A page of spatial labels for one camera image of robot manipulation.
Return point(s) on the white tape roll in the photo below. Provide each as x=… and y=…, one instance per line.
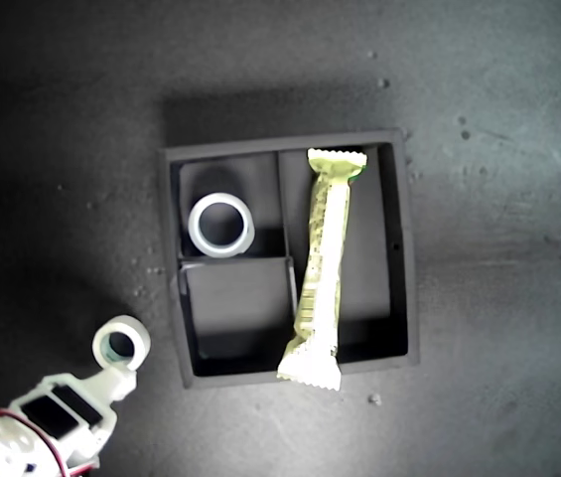
x=143, y=340
x=220, y=250

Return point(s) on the green white snack bar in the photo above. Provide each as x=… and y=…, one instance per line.
x=327, y=258

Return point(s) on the black tray with wells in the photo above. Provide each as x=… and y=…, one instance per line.
x=240, y=298

